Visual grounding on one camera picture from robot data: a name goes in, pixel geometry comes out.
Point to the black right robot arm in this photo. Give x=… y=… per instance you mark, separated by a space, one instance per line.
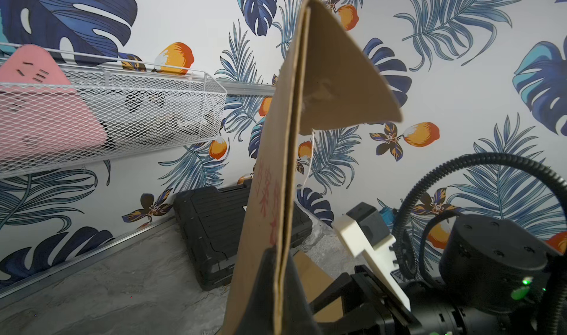
x=471 y=274

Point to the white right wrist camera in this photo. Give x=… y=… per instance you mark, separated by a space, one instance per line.
x=363 y=232

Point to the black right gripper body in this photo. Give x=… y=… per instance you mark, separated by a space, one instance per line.
x=369 y=308

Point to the pink triangle item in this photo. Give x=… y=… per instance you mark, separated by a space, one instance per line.
x=41 y=113

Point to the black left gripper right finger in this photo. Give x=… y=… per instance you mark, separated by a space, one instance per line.
x=297 y=316

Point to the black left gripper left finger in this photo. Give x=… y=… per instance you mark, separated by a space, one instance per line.
x=258 y=317

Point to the brown kraft file bag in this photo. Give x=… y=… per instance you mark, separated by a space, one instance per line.
x=325 y=83
x=314 y=281

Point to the black plastic tool case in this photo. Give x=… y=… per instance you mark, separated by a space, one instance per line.
x=211 y=222

